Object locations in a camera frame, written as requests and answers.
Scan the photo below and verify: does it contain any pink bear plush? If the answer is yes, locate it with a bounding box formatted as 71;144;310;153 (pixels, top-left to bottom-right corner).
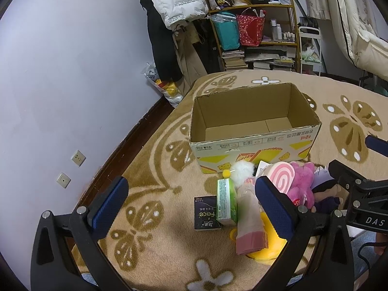
287;162;315;210

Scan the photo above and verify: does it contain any yellow plush toy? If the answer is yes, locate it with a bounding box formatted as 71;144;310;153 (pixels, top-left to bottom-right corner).
229;212;287;263

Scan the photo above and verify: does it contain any pink swirl cushion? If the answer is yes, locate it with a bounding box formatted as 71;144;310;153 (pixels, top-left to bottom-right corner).
262;162;295;194

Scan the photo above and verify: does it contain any pink tissue pack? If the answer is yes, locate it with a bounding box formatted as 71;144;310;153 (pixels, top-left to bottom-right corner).
236;177;268;255

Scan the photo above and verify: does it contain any green tissue pack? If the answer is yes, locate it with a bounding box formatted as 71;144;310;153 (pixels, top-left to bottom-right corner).
216;178;237;227

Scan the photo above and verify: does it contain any white fluffy duck plush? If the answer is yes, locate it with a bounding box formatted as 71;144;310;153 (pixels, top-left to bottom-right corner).
222;160;255;189

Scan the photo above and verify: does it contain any black tissue pack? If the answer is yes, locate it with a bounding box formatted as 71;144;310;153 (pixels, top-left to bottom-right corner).
194;196;222;231

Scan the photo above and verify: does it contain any white paper tag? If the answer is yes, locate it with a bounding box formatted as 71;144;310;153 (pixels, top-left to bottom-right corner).
255;160;271;178

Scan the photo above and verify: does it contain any open cardboard box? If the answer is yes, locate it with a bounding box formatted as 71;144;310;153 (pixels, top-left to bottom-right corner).
189;83;322;174

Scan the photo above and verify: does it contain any beige patterned carpet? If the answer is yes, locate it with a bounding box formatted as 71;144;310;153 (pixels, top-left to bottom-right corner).
98;70;387;290

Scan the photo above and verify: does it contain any cream padded chair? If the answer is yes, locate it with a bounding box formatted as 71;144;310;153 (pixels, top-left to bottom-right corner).
328;0;387;81

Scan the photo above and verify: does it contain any white trolley cart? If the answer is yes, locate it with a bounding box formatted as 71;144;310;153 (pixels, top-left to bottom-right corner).
299;26;325;76

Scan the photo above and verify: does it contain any wooden bookshelf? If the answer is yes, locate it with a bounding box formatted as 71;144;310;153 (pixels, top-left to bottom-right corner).
207;0;300;70

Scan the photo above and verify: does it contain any stack of books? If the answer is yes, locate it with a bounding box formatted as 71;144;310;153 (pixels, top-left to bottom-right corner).
222;49;248;70

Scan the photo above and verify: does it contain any red gift bag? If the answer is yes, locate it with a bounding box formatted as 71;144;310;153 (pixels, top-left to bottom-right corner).
236;8;266;47

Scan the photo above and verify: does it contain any teal bag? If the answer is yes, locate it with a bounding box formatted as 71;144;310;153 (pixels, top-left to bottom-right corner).
210;12;240;51

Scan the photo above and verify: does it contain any plastic bag of toys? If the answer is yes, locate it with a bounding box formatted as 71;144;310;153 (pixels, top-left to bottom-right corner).
142;62;183;108

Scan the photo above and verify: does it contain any beige trench coat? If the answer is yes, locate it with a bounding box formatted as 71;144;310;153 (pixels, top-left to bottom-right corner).
173;23;207;96

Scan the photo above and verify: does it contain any black hanging coat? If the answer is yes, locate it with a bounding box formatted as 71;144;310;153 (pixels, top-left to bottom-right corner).
140;0;183;82

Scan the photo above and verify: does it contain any lower wall socket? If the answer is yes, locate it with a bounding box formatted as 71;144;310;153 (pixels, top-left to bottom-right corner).
56;172;71;188

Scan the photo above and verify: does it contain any wall socket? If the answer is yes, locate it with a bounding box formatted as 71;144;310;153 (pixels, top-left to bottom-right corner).
56;172;71;188
71;150;86;167

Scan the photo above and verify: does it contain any upper wall socket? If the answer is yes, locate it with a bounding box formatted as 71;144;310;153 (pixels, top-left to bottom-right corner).
71;150;86;167

